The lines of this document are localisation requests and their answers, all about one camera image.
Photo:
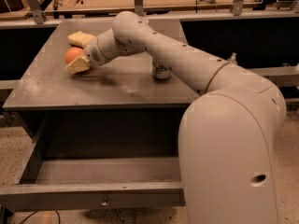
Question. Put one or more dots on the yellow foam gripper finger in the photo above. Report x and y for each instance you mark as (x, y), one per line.
(78, 65)

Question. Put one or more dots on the orange fruit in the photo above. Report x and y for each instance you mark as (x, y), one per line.
(73, 53)

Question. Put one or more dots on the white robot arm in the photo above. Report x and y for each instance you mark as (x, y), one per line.
(226, 136)

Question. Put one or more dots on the grey open top drawer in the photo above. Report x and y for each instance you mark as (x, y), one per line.
(97, 159)

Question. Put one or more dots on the yellow sponge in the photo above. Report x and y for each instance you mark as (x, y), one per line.
(80, 39)

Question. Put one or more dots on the grey cabinet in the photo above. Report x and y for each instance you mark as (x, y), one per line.
(102, 84)

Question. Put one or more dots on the wooden workbench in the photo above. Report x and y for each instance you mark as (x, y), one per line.
(41, 10)

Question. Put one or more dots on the crushed soda can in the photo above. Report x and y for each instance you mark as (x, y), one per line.
(159, 71)

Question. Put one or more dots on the clear sanitizer bottle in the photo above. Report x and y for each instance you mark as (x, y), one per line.
(232, 59)

